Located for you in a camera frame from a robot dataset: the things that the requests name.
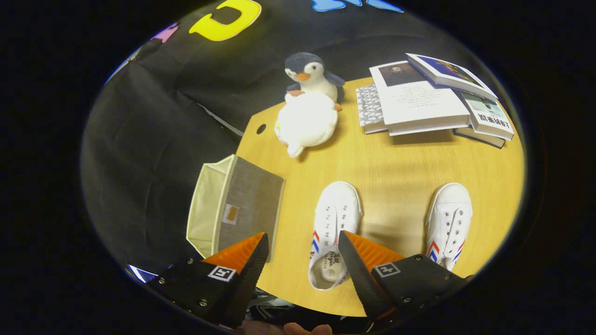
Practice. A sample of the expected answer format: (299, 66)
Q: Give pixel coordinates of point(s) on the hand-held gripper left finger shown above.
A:
(249, 279)

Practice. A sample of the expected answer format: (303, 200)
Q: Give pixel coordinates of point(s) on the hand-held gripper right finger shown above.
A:
(361, 279)

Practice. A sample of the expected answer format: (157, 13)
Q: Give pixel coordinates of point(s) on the white striped canvas shoe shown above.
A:
(335, 209)
(449, 214)

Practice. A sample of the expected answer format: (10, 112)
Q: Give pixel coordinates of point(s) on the grey fabric storage box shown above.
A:
(251, 195)

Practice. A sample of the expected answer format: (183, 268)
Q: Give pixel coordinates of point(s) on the blue lit monitor screen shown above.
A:
(142, 273)

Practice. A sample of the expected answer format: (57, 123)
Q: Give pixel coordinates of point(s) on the white round plush toy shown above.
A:
(305, 121)

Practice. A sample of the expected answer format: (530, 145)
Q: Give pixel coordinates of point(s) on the grey patterned book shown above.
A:
(370, 109)

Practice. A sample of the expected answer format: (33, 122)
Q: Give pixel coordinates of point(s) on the white book with portrait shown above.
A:
(419, 102)

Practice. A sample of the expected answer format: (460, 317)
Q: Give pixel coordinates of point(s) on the pale green cover book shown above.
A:
(489, 116)

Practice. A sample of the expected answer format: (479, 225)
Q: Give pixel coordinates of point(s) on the penguin plush toy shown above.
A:
(309, 70)

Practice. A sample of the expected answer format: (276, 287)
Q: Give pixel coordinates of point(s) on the blue cover book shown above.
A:
(451, 72)

